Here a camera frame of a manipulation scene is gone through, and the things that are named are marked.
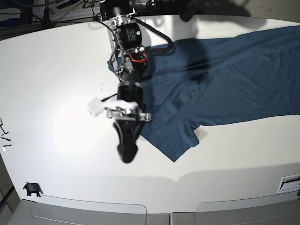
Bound blue T-shirt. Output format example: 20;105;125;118
107;25;300;163

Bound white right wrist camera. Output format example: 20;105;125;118
87;98;138;117

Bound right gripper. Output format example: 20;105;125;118
105;82;151;164

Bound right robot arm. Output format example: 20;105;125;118
89;0;173;164

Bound black table clamp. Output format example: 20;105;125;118
23;182;43;197

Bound white label plate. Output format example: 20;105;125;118
277;174;300;194

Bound allen keys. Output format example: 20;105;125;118
0;119;12;152

